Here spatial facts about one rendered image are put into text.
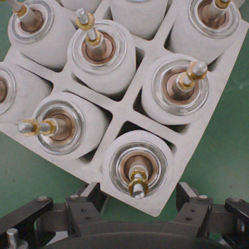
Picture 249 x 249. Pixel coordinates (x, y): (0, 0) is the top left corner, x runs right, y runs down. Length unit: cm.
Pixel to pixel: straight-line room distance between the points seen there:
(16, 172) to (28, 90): 35
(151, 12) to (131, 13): 3
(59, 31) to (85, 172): 23
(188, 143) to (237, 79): 30
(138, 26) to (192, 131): 19
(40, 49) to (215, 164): 47
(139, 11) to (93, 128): 18
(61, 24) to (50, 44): 3
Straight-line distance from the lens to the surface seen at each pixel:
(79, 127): 26
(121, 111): 32
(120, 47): 27
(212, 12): 29
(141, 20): 33
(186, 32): 30
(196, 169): 53
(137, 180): 17
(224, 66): 37
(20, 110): 31
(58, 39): 32
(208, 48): 30
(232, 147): 56
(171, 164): 26
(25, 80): 31
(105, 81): 26
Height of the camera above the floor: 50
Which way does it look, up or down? 86 degrees down
